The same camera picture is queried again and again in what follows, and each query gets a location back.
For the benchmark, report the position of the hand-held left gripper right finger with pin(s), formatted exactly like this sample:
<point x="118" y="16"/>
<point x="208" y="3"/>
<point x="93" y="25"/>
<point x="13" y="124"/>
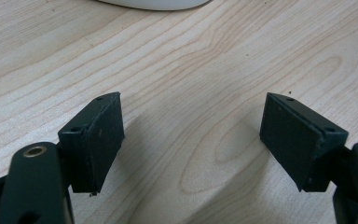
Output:
<point x="298" y="143"/>

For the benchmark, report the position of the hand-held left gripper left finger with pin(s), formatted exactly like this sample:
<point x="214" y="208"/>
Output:
<point x="101" y="146"/>

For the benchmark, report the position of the white and blue pedal bin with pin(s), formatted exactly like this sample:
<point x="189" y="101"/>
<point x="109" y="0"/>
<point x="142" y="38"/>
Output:
<point x="155" y="4"/>

